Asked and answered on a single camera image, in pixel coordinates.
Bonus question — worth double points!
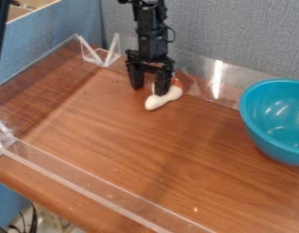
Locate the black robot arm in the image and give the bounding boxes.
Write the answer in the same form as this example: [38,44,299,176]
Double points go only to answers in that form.
[118,0,175,96]

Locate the clear acrylic left bracket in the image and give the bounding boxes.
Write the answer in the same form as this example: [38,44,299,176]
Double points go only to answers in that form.
[0,119,15,156]

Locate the clear acrylic barrier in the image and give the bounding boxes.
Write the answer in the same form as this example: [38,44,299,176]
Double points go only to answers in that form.
[165,46,276,109]
[0,140,216,233]

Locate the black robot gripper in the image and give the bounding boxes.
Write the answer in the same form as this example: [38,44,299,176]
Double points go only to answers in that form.
[126,28,175,96]

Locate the blue plastic bowl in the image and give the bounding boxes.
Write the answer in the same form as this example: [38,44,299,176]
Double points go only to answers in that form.
[240,78,299,167]

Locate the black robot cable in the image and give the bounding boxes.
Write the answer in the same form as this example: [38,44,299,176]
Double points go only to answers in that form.
[163,25,178,44]

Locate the black floor cables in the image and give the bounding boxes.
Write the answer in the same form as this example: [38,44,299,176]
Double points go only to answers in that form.
[0,203,40,233]

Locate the clear acrylic front barrier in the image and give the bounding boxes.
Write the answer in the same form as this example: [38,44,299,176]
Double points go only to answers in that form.
[0,140,216,233]

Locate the white plush mushroom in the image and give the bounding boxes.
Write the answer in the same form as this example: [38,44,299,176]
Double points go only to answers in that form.
[145,77,183,110]

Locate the clear acrylic back barrier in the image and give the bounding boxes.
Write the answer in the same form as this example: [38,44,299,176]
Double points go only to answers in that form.
[165,46,276,109]

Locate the clear acrylic corner bracket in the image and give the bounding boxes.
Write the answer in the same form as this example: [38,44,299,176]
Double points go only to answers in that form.
[76,33,122,67]

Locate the wooden shelf unit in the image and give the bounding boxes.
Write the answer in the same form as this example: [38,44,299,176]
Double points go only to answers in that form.
[7,0,62,23]

